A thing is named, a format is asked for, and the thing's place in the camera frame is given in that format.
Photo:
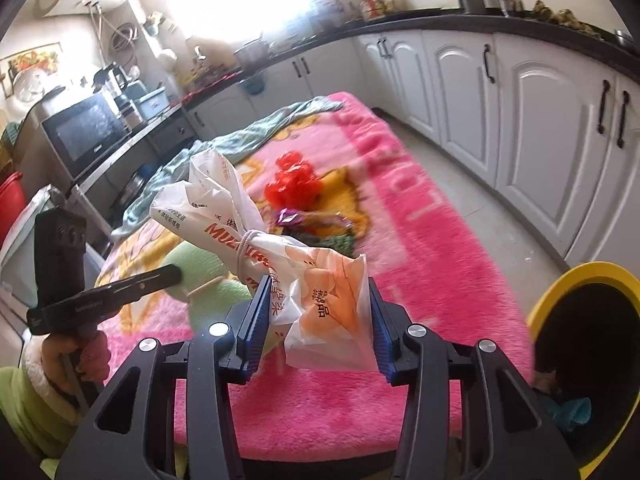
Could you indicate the yellow rimmed brown trash bin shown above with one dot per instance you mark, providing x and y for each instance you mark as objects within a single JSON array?
[{"x": 550, "y": 290}]

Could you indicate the steel teapot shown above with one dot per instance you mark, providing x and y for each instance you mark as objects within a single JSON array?
[{"x": 510, "y": 2}]

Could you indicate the turquoise cloth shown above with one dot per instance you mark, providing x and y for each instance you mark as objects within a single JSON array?
[{"x": 575, "y": 410}]

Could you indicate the light blue cloth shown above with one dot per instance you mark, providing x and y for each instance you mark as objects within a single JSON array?
[{"x": 250, "y": 135}]

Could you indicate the fruit wall poster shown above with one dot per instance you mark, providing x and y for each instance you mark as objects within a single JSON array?
[{"x": 30, "y": 57}]

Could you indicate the wooden stick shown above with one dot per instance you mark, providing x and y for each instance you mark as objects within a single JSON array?
[{"x": 205, "y": 287}]

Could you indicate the pink printed blanket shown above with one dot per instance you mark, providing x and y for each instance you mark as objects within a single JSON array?
[{"x": 440, "y": 270}]

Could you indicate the dark green wrapper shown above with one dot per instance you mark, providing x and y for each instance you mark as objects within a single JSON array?
[{"x": 340, "y": 245}]

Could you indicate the grey-blue storage box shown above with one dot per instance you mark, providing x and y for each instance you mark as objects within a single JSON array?
[{"x": 151, "y": 105}]

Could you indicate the steel bowl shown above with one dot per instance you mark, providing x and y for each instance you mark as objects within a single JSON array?
[{"x": 625, "y": 40}]

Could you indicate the blue hanging waste box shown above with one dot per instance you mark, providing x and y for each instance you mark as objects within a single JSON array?
[{"x": 253, "y": 86}]

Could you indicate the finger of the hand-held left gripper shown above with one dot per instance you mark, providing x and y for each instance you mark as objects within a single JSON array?
[{"x": 150, "y": 280}]

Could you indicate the red plastic basin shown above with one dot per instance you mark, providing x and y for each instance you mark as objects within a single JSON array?
[{"x": 10, "y": 205}]

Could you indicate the group of condiment bottles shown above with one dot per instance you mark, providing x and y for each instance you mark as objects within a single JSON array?
[{"x": 375, "y": 6}]

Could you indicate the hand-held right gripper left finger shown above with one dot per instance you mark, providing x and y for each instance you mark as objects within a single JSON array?
[{"x": 255, "y": 330}]

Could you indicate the red plastic bag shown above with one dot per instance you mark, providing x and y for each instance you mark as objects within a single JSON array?
[{"x": 292, "y": 185}]

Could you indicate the black blender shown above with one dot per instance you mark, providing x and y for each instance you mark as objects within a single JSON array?
[{"x": 112, "y": 80}]

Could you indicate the white printed plastic bag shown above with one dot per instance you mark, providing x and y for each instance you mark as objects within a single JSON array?
[{"x": 320, "y": 310}]

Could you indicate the white lower cabinets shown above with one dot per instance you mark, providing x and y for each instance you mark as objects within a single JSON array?
[{"x": 540, "y": 135}]

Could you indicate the person's left forearm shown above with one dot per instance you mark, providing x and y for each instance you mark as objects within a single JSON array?
[{"x": 35, "y": 425}]

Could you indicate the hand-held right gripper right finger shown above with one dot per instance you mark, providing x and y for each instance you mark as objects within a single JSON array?
[{"x": 385, "y": 335}]

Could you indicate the purple foil wrapper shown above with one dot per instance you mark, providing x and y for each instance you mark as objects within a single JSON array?
[{"x": 286, "y": 216}]

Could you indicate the black microwave oven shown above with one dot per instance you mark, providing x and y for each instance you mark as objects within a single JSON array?
[{"x": 85, "y": 130}]

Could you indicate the steel cooking pot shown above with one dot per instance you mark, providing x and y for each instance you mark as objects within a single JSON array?
[{"x": 251, "y": 51}]

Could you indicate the pile of brown roots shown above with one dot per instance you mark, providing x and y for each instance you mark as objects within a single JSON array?
[{"x": 565, "y": 17}]

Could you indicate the pale green plastic wrapper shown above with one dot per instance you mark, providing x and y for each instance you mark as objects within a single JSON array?
[{"x": 192, "y": 270}]

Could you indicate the person's left hand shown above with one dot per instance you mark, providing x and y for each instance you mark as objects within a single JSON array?
[{"x": 95, "y": 360}]

